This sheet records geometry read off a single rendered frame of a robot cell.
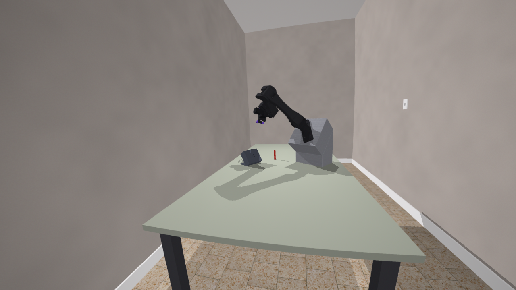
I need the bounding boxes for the dark grey panel with slot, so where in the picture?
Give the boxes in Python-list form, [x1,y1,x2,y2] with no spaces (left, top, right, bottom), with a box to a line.
[241,149,262,166]

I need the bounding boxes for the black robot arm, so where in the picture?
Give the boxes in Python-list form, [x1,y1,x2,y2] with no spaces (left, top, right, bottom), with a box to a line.
[253,85,314,143]

